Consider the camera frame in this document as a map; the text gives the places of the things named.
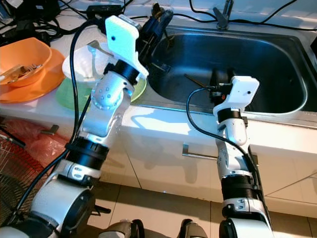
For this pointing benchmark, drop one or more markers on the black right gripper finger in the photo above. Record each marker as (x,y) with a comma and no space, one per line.
(230,75)
(215,77)

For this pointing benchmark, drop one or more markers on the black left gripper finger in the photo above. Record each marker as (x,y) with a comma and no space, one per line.
(166,20)
(156,14)

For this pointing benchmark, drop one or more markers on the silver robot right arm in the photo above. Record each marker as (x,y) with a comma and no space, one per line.
(233,131)

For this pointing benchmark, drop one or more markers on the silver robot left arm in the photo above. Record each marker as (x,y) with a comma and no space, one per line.
(106,94)

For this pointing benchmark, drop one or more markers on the stainless steel sink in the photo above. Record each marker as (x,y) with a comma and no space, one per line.
(267,64)

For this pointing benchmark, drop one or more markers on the black power adapter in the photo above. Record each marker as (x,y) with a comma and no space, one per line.
(104,11)

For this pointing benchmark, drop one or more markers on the metal spoon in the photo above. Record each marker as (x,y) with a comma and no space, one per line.
(96,47)

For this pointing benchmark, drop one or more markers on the dark metal faucet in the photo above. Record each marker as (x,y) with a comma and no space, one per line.
(224,17)

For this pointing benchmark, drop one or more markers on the white bowl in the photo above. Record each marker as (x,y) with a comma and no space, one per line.
(84,64)

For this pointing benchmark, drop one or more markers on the brass coloured fork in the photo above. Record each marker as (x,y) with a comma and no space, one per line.
(20,73)

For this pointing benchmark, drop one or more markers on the orange plastic bowl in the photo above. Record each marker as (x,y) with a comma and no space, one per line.
(25,54)

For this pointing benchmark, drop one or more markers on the light green plate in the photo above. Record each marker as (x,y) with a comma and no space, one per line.
(67,96)

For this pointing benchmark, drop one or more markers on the white sink cabinet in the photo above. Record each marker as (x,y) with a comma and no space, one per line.
(153,168)

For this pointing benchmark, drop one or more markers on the black power strip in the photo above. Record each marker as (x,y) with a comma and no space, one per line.
(39,10)

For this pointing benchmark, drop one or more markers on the red plastic bag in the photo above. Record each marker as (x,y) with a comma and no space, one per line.
(39,139)

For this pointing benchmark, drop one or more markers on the robot right leg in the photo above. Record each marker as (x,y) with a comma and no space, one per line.
(193,230)

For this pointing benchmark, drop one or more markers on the robot leg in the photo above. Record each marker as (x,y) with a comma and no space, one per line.
(193,230)
(124,230)

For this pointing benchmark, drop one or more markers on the robot left leg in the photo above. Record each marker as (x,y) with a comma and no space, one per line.
(124,230)

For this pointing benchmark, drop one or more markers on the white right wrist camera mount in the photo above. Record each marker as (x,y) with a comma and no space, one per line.
(242,91)

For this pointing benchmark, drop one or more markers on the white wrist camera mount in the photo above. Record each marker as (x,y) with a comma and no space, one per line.
(124,42)
(242,91)

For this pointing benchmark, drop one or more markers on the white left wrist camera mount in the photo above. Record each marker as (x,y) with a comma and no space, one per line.
(124,42)

